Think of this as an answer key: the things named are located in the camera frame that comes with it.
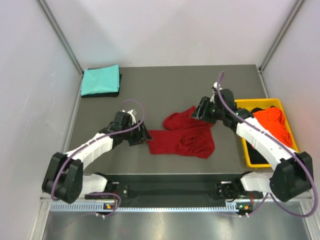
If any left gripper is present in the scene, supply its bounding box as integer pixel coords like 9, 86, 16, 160
122, 119, 153, 146

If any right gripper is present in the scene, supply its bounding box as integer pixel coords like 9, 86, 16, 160
191, 96, 225, 124

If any dark red t-shirt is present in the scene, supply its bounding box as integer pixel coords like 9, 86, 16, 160
147, 106, 216, 159

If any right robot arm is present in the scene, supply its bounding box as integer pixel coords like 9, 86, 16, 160
191, 89, 315, 202

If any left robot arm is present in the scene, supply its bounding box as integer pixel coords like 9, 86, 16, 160
41, 110, 152, 204

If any folded dark t-shirt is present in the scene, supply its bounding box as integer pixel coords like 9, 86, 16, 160
81, 74, 122, 98

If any yellow plastic bin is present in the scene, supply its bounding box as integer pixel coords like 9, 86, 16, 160
235, 98, 300, 169

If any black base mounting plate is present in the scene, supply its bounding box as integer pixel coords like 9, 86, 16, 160
84, 173, 273, 208

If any folded teal t-shirt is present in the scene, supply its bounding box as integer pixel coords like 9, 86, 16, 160
80, 64, 121, 98

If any orange t-shirt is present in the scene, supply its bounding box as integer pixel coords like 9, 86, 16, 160
251, 106, 293, 148

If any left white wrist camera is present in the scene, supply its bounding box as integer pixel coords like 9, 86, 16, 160
121, 109, 137, 124

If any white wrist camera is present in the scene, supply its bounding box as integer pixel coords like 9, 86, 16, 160
121, 109, 137, 124
210, 82, 222, 103

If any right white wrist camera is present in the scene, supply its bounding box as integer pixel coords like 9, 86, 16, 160
210, 82, 222, 103

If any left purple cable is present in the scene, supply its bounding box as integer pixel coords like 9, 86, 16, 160
50, 99, 145, 202

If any purple cable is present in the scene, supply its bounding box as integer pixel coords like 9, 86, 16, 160
216, 70, 320, 219
50, 99, 145, 202

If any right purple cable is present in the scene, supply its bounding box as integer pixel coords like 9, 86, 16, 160
216, 70, 320, 219

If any grey slotted cable duct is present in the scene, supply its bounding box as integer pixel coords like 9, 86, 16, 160
50, 201, 250, 213

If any aluminium frame rail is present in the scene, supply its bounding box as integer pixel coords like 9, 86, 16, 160
300, 201, 320, 240

